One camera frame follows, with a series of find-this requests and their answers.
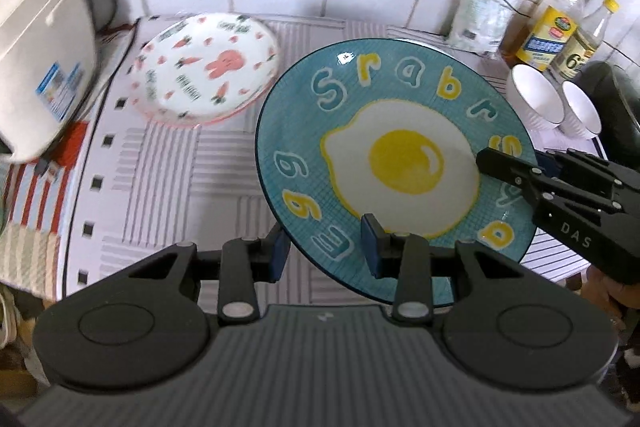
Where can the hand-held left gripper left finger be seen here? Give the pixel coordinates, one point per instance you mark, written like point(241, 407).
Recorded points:
point(280, 253)

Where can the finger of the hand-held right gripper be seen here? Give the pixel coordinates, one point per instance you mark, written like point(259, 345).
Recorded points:
point(546, 163)
point(505, 167)

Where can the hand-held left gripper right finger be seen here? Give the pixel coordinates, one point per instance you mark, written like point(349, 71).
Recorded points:
point(370, 244)

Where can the white ribbed bowl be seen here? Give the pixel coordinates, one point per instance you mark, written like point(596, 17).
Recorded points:
point(580, 107)
point(530, 92)

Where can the blue fried egg plate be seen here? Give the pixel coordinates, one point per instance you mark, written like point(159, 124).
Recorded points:
point(310, 147)

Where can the black cooking pot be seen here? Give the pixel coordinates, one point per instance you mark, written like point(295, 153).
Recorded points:
point(615, 97)

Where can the clear vinegar bottle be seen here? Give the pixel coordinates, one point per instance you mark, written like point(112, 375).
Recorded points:
point(580, 52)

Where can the yellow label cooking wine bottle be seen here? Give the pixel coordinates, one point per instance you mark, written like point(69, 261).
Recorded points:
point(545, 32)

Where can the clear bottle with amber liquid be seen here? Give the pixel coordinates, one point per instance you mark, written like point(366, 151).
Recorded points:
point(520, 27)

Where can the white plastic bag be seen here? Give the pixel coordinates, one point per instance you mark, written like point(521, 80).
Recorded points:
point(475, 22)

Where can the white carrot rabbit plate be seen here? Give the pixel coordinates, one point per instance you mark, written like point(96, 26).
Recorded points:
point(200, 67)

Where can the red striped cloth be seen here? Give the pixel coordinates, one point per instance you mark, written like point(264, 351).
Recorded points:
point(30, 187)

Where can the white kitchen appliance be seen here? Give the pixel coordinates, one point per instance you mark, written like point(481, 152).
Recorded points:
point(40, 57)

